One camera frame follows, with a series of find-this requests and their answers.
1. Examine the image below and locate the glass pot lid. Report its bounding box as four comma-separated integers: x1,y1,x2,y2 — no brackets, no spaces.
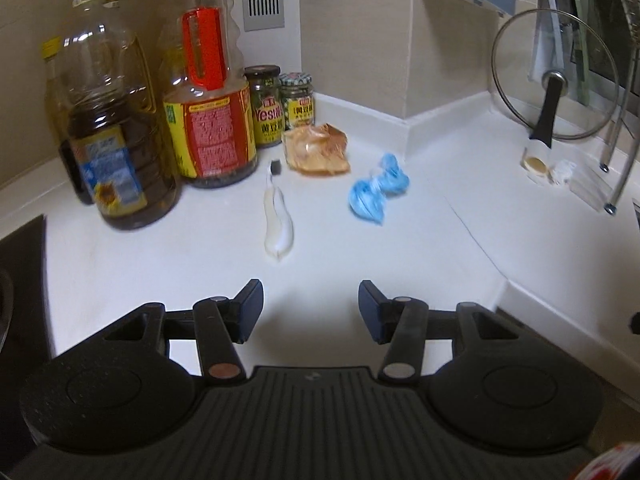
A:
490,8,622,142

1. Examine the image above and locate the sunflower oil bottle blue label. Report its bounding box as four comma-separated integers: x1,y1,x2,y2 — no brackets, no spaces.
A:
60,0,180,231

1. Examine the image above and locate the green cutting board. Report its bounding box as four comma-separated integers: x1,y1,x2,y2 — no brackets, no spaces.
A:
572,23,590,106

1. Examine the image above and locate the sauce jar yellow label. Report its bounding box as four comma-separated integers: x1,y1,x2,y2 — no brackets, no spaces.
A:
279,72,314,130

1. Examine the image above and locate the dark soy sauce bottle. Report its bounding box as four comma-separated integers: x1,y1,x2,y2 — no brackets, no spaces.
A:
41,36,93,206

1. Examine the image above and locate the steel dish rack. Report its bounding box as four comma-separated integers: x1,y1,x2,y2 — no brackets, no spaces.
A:
600,0,639,216

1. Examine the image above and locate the clear plastic cup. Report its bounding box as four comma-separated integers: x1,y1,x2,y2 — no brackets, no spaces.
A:
550,159,612,211

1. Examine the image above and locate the beige plastic bag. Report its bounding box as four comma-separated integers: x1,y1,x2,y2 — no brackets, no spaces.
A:
283,124,350,177

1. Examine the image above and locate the cleaver knife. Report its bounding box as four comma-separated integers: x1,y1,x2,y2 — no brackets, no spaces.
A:
528,0,565,86

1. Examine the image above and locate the black gas stove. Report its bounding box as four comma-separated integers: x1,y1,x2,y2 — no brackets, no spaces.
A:
1,216,52,472

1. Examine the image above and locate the oil bottle red handle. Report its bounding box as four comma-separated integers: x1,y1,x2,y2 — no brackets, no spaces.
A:
158,0,258,188

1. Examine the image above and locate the blue glove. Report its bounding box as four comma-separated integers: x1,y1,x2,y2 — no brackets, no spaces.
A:
347,153,410,226

